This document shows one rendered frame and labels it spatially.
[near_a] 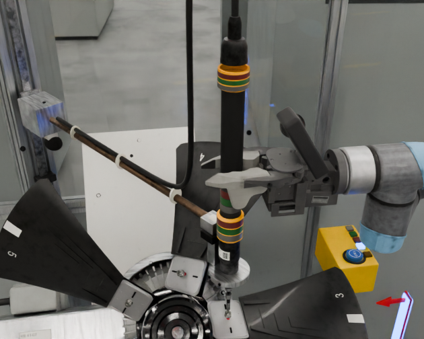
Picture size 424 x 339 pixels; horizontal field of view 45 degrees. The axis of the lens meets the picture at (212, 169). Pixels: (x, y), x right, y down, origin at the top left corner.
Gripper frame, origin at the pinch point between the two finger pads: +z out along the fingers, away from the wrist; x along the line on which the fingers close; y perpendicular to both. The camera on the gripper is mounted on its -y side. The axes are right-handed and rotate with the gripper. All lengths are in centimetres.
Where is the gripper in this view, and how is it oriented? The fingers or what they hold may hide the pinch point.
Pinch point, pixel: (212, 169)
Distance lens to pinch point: 75.7
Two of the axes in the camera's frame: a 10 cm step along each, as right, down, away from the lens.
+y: 0.0, 8.6, 5.2
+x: -1.5, -5.1, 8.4
